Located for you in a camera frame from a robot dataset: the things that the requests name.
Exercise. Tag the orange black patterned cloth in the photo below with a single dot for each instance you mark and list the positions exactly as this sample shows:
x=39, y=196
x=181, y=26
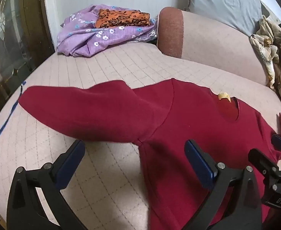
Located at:
x=121, y=18

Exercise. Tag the pink bolster pillow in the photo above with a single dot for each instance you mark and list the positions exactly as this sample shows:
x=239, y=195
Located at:
x=214, y=43

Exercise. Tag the pink quilted bed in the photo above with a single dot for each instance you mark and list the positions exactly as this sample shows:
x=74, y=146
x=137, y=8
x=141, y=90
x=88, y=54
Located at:
x=102, y=69

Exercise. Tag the purple floral cloth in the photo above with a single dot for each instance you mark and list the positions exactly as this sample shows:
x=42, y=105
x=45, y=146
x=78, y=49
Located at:
x=83, y=36

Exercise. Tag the beige floral cloth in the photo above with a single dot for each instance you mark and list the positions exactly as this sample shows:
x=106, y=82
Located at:
x=269, y=43

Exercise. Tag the dark red shirt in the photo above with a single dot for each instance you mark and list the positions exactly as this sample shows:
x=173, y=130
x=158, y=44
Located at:
x=178, y=124

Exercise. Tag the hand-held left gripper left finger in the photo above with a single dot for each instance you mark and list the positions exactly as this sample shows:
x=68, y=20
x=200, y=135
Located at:
x=71, y=163

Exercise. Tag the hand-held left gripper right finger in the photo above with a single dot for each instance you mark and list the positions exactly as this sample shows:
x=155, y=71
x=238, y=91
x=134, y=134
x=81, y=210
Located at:
x=200, y=165

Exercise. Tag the wooden glass door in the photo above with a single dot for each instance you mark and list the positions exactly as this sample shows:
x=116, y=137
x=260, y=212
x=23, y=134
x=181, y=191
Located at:
x=8, y=40

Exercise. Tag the grey pillow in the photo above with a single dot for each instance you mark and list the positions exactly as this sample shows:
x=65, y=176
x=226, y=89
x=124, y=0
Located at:
x=224, y=2

